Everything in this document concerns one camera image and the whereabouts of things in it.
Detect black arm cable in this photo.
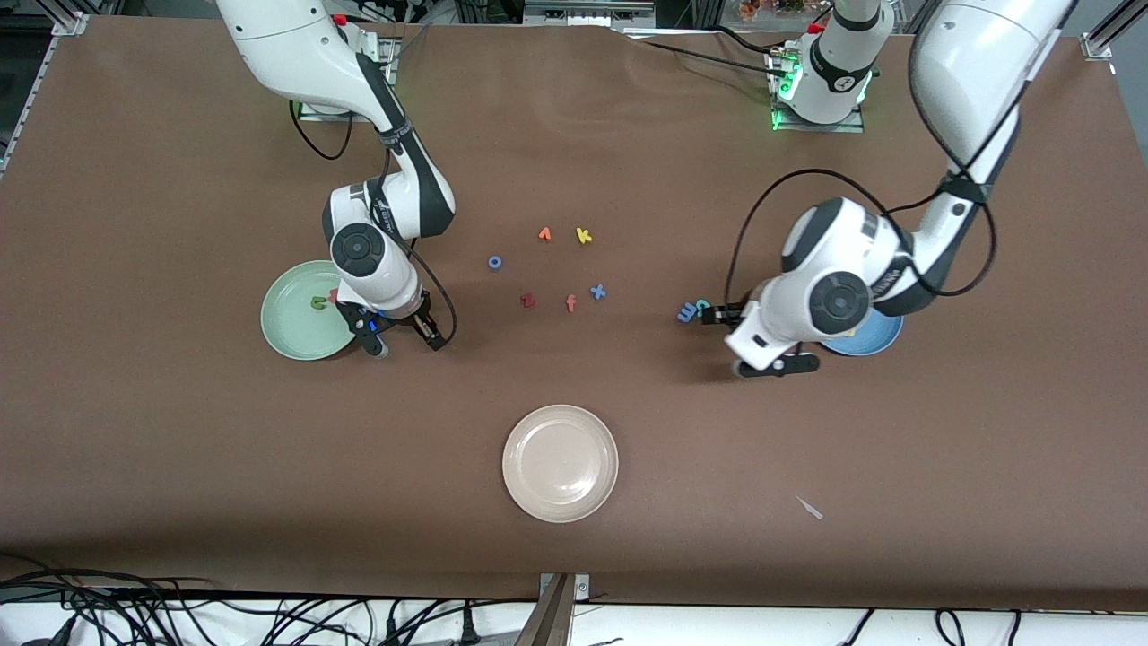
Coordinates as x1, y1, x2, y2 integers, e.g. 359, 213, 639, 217
287, 99, 458, 351
725, 27, 1023, 306

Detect blue plate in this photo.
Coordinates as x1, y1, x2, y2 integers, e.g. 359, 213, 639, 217
821, 310, 905, 357

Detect grey metal box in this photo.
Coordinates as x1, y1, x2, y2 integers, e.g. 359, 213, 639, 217
523, 0, 656, 26

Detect black base power cable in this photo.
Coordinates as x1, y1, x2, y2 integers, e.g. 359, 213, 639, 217
623, 25, 795, 73

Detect brown table cover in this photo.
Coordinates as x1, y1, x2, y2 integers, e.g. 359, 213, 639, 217
0, 16, 1148, 613

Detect orange artificial flowers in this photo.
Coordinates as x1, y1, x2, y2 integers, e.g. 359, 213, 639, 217
740, 0, 813, 21

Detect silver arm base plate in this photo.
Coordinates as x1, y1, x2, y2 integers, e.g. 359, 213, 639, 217
770, 45, 867, 135
299, 38, 400, 122

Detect dark grey camera pole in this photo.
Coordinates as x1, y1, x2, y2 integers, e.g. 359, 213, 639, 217
516, 574, 575, 646

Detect aluminium frame rail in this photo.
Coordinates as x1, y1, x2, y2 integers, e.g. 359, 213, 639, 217
1081, 0, 1148, 62
0, 11, 88, 176

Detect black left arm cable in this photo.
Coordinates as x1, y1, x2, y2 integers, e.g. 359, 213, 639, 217
725, 27, 1023, 306

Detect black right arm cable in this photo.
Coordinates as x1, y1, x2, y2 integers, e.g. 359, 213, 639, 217
287, 99, 458, 351

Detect black floor cable bundle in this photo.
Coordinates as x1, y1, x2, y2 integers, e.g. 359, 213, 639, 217
0, 554, 539, 646

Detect green plate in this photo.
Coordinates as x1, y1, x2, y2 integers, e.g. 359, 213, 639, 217
260, 259, 369, 362

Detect beige plate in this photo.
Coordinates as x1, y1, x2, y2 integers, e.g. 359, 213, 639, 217
501, 404, 620, 524

